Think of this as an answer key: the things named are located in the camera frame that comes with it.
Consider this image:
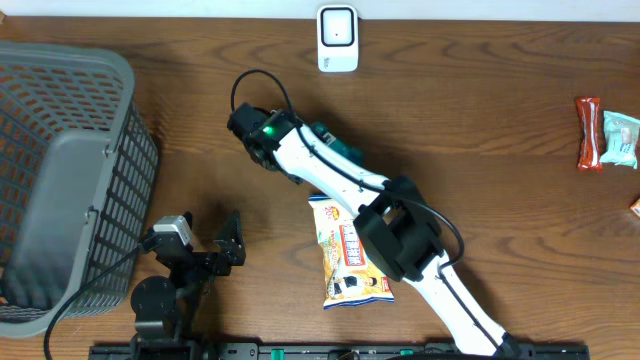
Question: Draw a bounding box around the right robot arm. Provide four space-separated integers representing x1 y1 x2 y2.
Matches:
227 103 522 358

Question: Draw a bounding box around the yellow snack chip bag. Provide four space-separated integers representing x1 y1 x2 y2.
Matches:
309 195 395 310

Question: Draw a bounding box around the teal bottle with grey cap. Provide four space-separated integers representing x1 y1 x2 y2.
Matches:
310 122 364 166

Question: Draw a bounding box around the white barcode scanner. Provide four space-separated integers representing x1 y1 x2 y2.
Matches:
316 4 359 73

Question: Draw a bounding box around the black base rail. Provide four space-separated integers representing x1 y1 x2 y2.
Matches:
89 341 591 360

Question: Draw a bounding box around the small orange white snack pack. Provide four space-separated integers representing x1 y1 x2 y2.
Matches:
630 199 640 217

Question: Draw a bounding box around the grey plastic shopping basket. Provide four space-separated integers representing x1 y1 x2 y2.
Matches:
1 41 159 338

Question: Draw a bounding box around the red orange snack bar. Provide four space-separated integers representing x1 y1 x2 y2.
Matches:
575 96 603 172

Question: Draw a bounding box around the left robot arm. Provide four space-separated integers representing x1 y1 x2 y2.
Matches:
131 211 246 359

